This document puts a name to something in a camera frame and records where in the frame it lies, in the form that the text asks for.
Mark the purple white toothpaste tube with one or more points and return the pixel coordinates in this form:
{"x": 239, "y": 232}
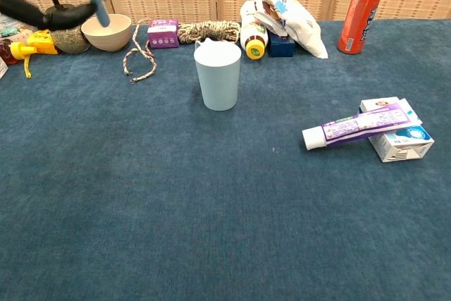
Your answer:
{"x": 352, "y": 128}

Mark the beige bowl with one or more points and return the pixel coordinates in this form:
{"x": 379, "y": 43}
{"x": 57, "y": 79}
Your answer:
{"x": 105, "y": 38}

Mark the light blue plastic cup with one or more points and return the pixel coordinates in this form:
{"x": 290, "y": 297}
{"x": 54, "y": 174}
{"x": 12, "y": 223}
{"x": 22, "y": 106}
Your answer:
{"x": 217, "y": 79}

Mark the glass jar black lid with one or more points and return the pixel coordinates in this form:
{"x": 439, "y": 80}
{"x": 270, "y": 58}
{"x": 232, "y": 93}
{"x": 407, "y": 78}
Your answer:
{"x": 70, "y": 42}

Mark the clear round plastic container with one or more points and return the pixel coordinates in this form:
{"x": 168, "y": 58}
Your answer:
{"x": 8, "y": 31}

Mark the dark red snack packet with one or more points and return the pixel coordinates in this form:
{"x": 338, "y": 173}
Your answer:
{"x": 5, "y": 52}

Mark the white purple small box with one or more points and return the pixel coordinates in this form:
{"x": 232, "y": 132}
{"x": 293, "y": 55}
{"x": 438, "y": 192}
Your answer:
{"x": 3, "y": 68}

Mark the white bottle yellow cap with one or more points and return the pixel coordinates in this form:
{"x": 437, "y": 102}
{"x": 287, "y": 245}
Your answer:
{"x": 254, "y": 47}

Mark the crumpled white printed packet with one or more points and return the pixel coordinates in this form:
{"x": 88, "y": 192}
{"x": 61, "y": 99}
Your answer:
{"x": 262, "y": 8}

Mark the dark blue box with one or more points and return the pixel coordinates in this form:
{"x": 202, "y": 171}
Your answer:
{"x": 280, "y": 47}

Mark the blue table cloth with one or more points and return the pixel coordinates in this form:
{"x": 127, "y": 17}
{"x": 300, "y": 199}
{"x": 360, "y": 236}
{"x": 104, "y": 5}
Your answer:
{"x": 211, "y": 209}

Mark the white snack bag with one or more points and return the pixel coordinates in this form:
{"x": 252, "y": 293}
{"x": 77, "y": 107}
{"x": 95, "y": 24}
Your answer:
{"x": 303, "y": 22}

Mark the red drink can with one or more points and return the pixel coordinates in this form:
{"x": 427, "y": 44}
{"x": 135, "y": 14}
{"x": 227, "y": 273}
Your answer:
{"x": 357, "y": 19}

